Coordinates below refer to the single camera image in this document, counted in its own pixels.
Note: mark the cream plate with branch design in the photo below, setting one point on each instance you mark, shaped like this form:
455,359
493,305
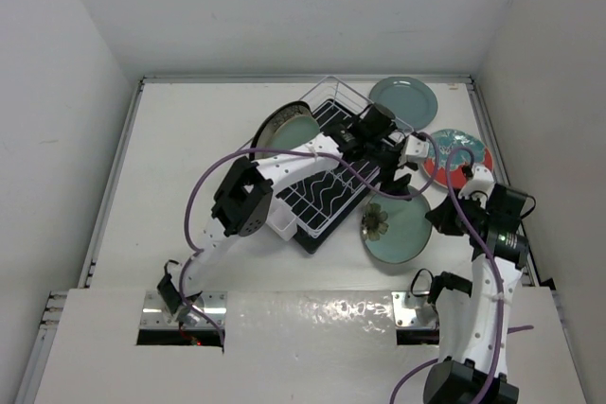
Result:
286,113

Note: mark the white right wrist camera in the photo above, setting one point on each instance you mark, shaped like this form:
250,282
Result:
480,183

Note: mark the white cutlery holder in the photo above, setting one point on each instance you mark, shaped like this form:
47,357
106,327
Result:
282,221

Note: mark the white wire dish rack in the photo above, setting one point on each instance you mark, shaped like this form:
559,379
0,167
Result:
329,87

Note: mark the plain teal plate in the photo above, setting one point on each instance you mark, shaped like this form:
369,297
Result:
413,103

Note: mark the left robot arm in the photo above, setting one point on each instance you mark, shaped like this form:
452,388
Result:
243,200

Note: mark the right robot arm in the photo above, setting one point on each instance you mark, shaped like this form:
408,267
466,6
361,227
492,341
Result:
473,313

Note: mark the green plate with flower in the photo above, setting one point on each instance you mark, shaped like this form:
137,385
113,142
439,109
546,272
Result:
295,132
395,231

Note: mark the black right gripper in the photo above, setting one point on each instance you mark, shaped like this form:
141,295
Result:
441,218

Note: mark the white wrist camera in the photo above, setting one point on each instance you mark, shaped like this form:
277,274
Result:
480,183
415,148

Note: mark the red and teal plate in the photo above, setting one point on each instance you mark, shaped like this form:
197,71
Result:
447,140

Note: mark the black drip tray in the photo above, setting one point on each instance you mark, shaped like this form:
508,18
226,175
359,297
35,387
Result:
323,201

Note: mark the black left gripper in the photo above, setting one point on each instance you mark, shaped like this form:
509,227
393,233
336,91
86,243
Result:
391,185

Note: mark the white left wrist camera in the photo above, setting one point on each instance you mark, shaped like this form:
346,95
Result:
415,148

